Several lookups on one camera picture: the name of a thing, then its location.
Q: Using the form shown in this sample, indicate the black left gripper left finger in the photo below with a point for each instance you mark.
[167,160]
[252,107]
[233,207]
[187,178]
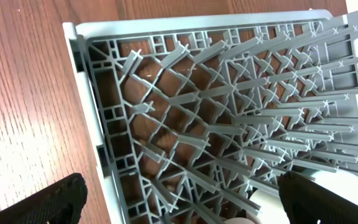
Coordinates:
[61,202]

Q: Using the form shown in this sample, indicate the light blue bowl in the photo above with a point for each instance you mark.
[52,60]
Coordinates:
[341,182]

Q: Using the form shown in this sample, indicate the white plastic cup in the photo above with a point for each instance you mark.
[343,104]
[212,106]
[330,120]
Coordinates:
[271,209]

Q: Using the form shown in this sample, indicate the pink bowl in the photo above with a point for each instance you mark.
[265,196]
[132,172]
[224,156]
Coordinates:
[238,220]

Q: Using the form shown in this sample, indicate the grey plastic dish rack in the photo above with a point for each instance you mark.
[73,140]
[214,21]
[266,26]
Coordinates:
[189,116]

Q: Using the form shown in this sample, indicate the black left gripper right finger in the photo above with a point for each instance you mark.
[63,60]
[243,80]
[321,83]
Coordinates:
[304,201]

